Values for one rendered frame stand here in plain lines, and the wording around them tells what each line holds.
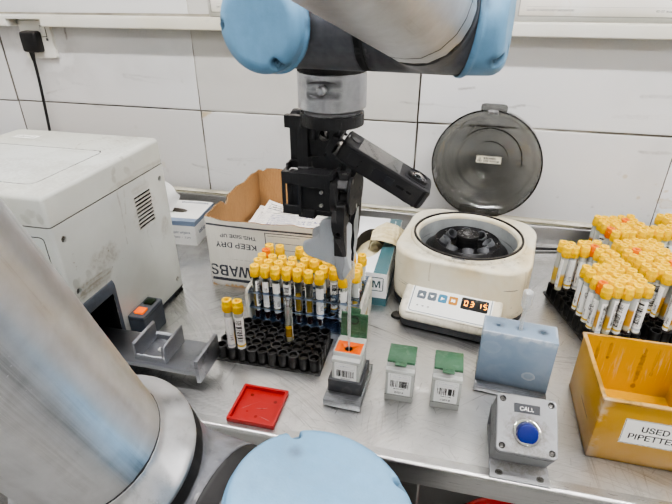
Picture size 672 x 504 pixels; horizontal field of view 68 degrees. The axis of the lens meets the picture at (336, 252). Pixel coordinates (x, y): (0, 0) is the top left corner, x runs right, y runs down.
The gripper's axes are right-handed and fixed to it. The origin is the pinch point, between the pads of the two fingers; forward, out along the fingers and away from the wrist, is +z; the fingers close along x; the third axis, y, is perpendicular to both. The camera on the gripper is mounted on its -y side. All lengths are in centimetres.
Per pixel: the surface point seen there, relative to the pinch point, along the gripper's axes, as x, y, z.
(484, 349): -6.1, -18.8, 13.9
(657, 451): 3.3, -39.7, 17.6
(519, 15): -58, -19, -27
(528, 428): 7.9, -23.9, 13.3
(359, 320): -3.1, -1.0, 10.1
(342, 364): 1.9, 0.2, 14.3
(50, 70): -54, 90, -13
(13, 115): -53, 106, -1
